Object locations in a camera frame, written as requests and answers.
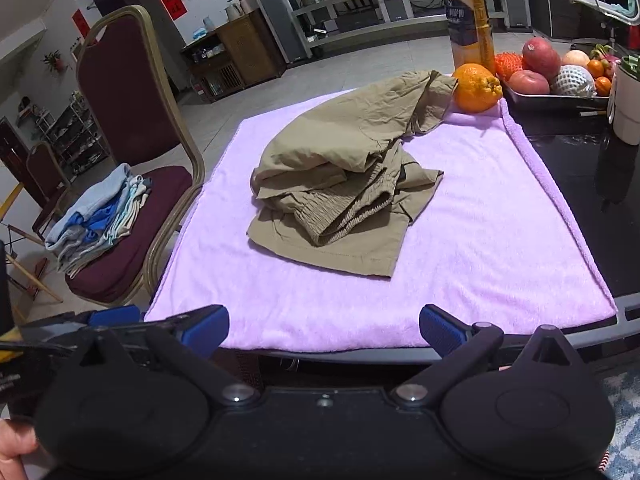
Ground dark red apple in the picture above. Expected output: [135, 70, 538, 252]
[522, 36, 562, 81]

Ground wooden folding frame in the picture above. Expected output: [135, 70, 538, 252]
[0, 182, 65, 323]

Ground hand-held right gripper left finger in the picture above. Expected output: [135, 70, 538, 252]
[75, 304, 262, 407]

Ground white foam net fruit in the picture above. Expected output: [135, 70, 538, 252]
[551, 64, 597, 97]

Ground large bumpy orange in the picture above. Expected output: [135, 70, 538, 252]
[452, 62, 503, 114]

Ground wooden cabinet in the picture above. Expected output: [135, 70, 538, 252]
[181, 10, 286, 101]

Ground pale red apple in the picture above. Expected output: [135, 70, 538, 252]
[507, 70, 551, 96]

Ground khaki pants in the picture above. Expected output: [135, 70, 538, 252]
[246, 70, 460, 278]

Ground white frame cart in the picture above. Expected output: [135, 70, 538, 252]
[570, 0, 636, 51]

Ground black cabinet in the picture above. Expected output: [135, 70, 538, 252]
[522, 0, 640, 43]

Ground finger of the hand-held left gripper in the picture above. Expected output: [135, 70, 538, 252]
[75, 305, 143, 331]

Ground orange juice bottle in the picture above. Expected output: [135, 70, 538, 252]
[439, 0, 497, 73]

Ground stack of folded clothes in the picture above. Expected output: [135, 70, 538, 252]
[45, 162, 153, 278]

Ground person's left hand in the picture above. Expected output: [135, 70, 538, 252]
[0, 417, 41, 466]

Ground dark red banquet chair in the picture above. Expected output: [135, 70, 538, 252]
[64, 5, 206, 309]

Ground small dark red chair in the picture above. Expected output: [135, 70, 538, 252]
[25, 141, 76, 241]

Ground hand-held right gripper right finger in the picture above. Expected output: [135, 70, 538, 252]
[392, 304, 596, 405]

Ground wire rack shelf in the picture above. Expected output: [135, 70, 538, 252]
[32, 91, 108, 181]

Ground metal fruit tray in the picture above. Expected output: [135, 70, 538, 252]
[500, 77, 612, 112]

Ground grey column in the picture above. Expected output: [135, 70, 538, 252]
[246, 0, 313, 66]

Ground white cup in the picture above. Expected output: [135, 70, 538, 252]
[611, 62, 640, 146]

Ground orange net wrapped fruit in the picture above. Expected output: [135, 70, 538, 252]
[494, 51, 525, 82]

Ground purple towel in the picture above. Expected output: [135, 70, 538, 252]
[144, 91, 618, 352]

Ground blue patterned rug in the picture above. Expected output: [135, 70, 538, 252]
[597, 370, 640, 480]

